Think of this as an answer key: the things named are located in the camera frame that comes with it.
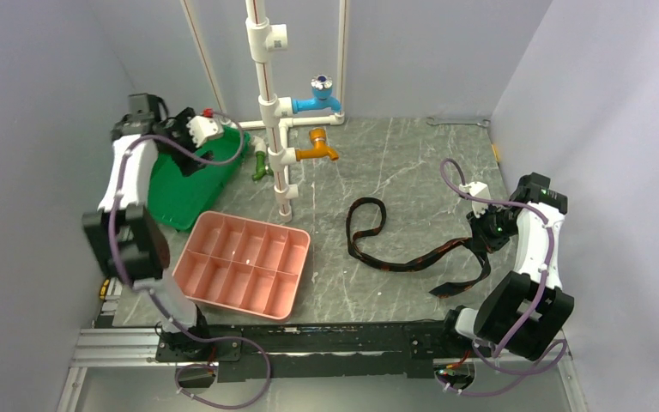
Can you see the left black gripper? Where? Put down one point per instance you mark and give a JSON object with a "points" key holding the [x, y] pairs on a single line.
{"points": [[188, 164]]}

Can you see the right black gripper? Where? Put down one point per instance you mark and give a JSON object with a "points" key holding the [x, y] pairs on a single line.
{"points": [[481, 239]]}

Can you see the green plastic tray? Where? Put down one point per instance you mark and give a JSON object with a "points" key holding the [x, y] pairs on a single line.
{"points": [[176, 200]]}

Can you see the dark floral necktie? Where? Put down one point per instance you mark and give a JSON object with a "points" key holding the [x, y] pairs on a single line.
{"points": [[422, 262]]}

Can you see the pink compartment organizer box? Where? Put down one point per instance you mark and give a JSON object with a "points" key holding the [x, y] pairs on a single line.
{"points": [[239, 264]]}

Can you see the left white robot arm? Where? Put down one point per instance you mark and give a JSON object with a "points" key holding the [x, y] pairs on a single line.
{"points": [[125, 238]]}

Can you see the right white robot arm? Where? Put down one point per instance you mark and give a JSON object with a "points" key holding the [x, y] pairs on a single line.
{"points": [[527, 309]]}

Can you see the green faucet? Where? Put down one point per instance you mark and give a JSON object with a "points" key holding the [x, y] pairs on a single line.
{"points": [[262, 166]]}

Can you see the white pvc pipe assembly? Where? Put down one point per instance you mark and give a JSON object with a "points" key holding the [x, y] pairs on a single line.
{"points": [[277, 118]]}

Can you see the silver wrench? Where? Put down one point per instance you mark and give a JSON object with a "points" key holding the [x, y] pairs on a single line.
{"points": [[479, 122]]}

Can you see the orange faucet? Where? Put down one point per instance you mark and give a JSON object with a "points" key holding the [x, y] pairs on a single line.
{"points": [[320, 147]]}

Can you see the blue faucet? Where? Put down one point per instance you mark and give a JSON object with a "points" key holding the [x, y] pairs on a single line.
{"points": [[322, 89]]}

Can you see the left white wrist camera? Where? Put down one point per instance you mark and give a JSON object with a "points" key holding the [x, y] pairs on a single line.
{"points": [[204, 128]]}

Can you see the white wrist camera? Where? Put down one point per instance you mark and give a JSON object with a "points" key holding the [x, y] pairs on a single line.
{"points": [[204, 128], [480, 193]]}

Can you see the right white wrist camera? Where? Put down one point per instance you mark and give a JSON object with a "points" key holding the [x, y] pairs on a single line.
{"points": [[480, 193]]}

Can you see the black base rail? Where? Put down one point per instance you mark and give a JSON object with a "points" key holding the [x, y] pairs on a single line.
{"points": [[413, 349]]}

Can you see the aluminium frame rail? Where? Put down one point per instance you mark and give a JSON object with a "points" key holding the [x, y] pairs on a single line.
{"points": [[136, 347]]}

